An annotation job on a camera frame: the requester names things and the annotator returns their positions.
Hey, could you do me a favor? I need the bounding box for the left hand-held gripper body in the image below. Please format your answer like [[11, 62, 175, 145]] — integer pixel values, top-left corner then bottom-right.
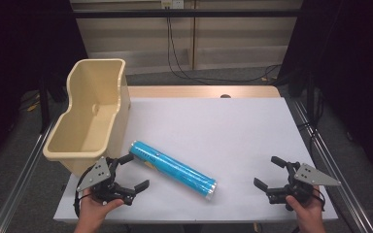
[[76, 156, 137, 207]]

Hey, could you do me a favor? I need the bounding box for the black stand post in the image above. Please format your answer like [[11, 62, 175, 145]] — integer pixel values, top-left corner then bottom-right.
[[38, 75, 51, 134], [305, 73, 317, 125]]

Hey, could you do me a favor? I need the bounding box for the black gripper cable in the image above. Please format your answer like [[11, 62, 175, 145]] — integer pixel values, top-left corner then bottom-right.
[[73, 168, 93, 218], [313, 187, 326, 212]]

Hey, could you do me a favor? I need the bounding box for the white table sheet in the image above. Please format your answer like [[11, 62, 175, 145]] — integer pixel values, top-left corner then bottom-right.
[[52, 96, 338, 224]]

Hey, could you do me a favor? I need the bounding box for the white wall outlet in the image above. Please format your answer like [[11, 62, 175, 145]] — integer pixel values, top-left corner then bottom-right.
[[160, 0, 186, 10]]

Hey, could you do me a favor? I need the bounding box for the person's left hand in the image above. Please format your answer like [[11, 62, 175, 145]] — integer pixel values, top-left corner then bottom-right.
[[77, 196, 125, 226]]

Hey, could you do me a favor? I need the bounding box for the dark curtain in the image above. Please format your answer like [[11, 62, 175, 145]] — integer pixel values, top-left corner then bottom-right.
[[0, 0, 89, 173], [276, 0, 373, 185]]

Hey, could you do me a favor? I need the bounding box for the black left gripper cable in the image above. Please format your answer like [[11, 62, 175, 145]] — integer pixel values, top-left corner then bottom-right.
[[73, 168, 93, 218]]

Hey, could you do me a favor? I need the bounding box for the aluminium floor rail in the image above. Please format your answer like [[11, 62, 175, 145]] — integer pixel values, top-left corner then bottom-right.
[[0, 124, 57, 233], [290, 98, 373, 233]]

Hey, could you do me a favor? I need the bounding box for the person's right hand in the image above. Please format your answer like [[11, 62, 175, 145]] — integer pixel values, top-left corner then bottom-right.
[[285, 185, 326, 228]]

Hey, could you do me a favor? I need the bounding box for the beige plastic bin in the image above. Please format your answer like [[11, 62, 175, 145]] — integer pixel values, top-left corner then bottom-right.
[[42, 57, 132, 178]]

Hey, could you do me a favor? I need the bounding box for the blue cylindrical roll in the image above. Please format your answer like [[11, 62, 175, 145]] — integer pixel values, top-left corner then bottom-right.
[[128, 140, 219, 202]]

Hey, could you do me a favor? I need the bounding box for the black wall cable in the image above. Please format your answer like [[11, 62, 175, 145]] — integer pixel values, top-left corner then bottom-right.
[[166, 17, 282, 83]]

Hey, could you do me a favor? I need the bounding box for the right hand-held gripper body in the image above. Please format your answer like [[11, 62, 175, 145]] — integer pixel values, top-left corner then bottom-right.
[[266, 162, 342, 212]]

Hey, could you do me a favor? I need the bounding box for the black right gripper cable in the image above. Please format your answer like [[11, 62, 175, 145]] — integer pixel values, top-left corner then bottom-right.
[[313, 187, 326, 212]]

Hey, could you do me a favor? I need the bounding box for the black horizontal bar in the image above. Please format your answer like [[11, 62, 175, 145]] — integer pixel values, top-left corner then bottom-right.
[[72, 9, 303, 18]]

